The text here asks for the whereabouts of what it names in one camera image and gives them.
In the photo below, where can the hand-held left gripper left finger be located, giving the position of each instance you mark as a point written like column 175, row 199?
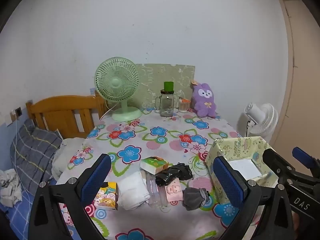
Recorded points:
column 96, row 177

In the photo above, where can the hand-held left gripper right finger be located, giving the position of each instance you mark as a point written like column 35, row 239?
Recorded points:
column 228, row 180

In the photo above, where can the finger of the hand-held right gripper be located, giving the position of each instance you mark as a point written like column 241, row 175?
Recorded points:
column 303, row 156
column 277, row 161

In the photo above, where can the cartoon animal tissue pack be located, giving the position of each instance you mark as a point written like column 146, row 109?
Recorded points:
column 107, row 196

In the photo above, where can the yellow cartoon storage box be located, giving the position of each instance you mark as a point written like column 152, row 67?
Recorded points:
column 235, row 146

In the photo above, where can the white cloth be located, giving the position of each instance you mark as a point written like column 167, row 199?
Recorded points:
column 10, row 190
column 131, row 190

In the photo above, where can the grey sock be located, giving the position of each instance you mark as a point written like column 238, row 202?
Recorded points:
column 193, row 197

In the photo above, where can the black plastic bag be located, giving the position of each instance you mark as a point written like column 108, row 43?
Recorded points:
column 175, row 173

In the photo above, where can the pink wet wipes pack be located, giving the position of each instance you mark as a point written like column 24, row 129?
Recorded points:
column 172, row 190

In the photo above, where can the green tissue pack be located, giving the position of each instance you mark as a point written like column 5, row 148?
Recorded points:
column 152, row 163

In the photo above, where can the clear plastic package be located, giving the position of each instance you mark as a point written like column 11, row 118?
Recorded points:
column 153, row 192

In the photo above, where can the white standing fan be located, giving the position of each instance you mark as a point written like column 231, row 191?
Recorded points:
column 260, row 115

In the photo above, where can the grey plaid pillow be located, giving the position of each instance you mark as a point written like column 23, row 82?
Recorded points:
column 32, row 150

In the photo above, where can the floral tablecloth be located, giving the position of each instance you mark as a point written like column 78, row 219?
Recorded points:
column 160, row 140

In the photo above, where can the beige door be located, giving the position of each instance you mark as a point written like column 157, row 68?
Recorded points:
column 305, row 80

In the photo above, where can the blue bed sheet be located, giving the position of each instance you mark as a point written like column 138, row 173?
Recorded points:
column 25, row 205

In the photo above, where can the wooden bed headboard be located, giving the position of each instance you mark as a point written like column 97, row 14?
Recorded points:
column 62, row 105

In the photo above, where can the purple plush bunny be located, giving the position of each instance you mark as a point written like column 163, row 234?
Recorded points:
column 203, row 102

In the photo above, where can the cotton swab container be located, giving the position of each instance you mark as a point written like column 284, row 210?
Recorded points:
column 184, row 106

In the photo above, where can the crumpled white cloth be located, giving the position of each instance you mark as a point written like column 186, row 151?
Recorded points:
column 10, row 190

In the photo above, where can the green desk fan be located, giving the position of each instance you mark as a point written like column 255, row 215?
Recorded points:
column 116, row 82

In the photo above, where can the glass jar with green lid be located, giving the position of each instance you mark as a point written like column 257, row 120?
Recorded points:
column 167, row 105

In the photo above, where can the green patterned board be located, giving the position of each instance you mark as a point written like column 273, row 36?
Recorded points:
column 160, row 75

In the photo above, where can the wall socket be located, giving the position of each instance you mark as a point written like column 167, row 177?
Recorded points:
column 18, row 111

